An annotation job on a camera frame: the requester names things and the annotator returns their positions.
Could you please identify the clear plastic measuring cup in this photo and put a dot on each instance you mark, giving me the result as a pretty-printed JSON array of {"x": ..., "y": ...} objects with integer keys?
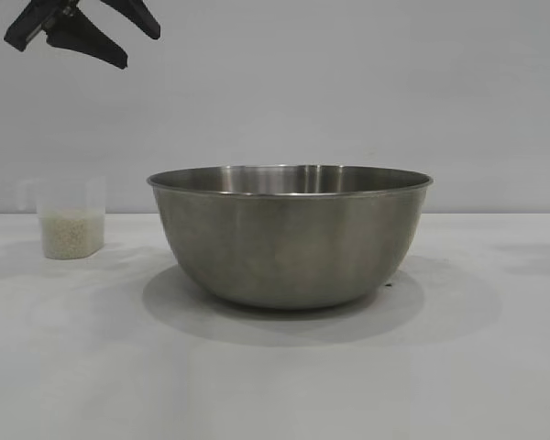
[{"x": 73, "y": 194}]

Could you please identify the stainless steel mixing bowl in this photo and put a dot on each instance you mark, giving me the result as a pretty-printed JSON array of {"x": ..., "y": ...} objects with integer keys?
[{"x": 289, "y": 243}]

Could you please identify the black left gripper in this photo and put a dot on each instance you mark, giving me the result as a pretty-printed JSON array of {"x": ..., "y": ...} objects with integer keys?
[{"x": 25, "y": 29}]

